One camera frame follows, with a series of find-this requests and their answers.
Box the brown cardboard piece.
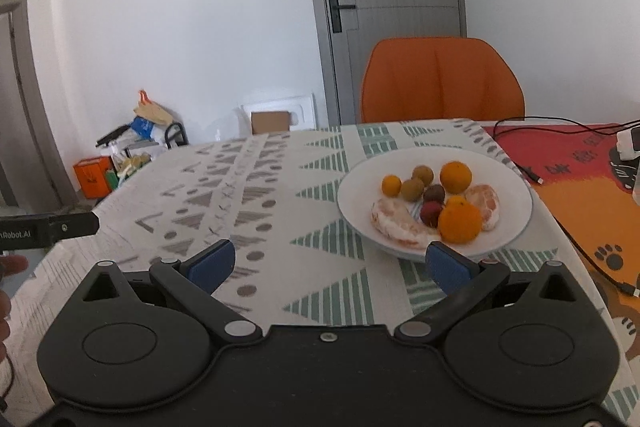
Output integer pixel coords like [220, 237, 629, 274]
[250, 110, 291, 136]

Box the brown paper bag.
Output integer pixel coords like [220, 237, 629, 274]
[132, 89, 172, 126]

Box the white plate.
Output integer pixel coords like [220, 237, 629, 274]
[336, 147, 534, 263]

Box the grey side door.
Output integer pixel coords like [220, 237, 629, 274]
[0, 0, 79, 208]

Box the orange chair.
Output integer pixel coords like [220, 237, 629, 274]
[359, 37, 526, 124]

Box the black door handle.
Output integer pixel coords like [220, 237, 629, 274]
[327, 0, 359, 34]

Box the person's left hand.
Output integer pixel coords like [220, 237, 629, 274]
[0, 254, 30, 360]

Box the black metal frame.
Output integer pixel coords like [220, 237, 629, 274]
[164, 122, 189, 148]

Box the large orange with stem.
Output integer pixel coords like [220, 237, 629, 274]
[438, 195, 482, 244]

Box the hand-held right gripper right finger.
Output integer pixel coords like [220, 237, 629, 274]
[393, 241, 584, 349]

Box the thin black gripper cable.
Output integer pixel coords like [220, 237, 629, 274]
[0, 347, 17, 410]

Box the long peeled orange piece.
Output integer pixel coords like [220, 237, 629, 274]
[370, 198, 439, 250]

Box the patterned tablecloth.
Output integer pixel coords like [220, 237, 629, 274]
[9, 117, 632, 427]

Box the round peeled orange piece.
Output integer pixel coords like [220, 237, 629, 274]
[464, 184, 501, 231]

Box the orange box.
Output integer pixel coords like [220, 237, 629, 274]
[73, 155, 115, 198]

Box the red and orange table mat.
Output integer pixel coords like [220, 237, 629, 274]
[492, 121, 640, 360]

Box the white charger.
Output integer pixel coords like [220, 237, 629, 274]
[615, 126, 640, 164]

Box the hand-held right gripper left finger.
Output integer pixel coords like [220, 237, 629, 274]
[74, 238, 262, 349]

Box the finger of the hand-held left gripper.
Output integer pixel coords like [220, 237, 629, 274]
[49, 210, 100, 242]

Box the white foam packaging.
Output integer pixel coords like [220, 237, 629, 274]
[238, 92, 317, 139]

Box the black tool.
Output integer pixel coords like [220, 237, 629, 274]
[95, 124, 132, 146]

